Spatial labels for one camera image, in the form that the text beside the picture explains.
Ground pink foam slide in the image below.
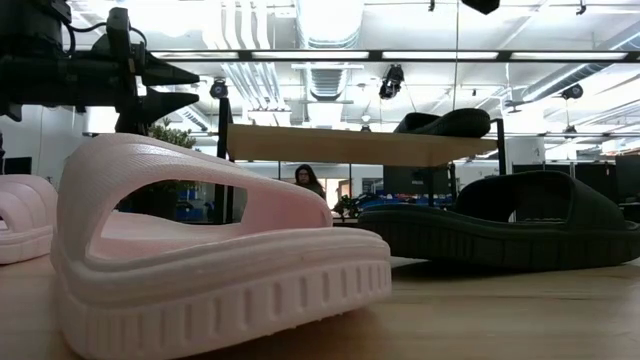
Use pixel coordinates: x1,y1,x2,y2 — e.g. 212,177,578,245
0,174,59,266
49,132,393,360

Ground black partition cabinets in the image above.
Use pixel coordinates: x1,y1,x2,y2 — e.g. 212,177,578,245
512,162,617,201

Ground small dark wall screen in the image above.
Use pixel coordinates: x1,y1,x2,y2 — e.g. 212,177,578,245
0,156,34,176

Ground black overhead frame beam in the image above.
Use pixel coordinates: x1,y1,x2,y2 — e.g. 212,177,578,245
148,48,640,64

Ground black foam slide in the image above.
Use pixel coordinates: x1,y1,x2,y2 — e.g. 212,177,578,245
393,107,492,139
358,170,640,272

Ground silver ventilation duct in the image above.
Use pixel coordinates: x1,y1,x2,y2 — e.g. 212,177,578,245
294,0,365,50

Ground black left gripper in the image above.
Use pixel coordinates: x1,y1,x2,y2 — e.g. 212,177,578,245
59,7,201,135

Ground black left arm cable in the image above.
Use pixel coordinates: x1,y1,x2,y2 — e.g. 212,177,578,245
64,21,149,56

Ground large dark wall screen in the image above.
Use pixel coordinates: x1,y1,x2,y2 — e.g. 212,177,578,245
382,164,454,197

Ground dark monitor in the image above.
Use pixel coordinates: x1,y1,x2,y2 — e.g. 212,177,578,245
614,154,640,204

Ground person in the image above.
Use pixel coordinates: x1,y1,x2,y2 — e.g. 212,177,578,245
293,163,327,200

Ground green potted plant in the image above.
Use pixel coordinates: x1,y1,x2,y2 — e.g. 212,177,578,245
119,119,201,225

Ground black overhead camera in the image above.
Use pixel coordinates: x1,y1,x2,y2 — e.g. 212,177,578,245
378,63,405,100

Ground wooden shelf with black frame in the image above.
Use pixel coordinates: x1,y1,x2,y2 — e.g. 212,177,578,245
215,97,507,226

